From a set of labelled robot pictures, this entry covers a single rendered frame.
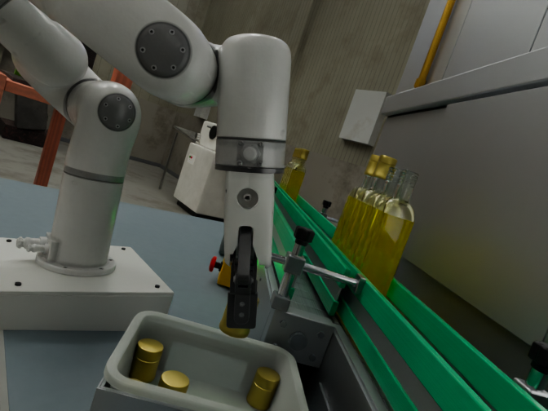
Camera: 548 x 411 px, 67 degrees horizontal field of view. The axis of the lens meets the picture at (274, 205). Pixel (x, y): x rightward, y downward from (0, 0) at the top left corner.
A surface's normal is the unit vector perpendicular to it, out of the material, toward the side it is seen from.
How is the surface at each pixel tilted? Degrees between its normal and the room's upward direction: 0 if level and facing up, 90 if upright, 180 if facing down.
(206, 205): 90
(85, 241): 87
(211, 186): 90
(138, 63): 104
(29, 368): 0
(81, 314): 90
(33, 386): 0
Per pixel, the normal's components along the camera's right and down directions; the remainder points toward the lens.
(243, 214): -0.02, 0.05
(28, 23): 0.59, 0.24
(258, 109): 0.21, 0.14
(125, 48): -0.13, 0.30
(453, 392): -0.94, -0.31
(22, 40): 0.17, 0.61
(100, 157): 0.40, 0.22
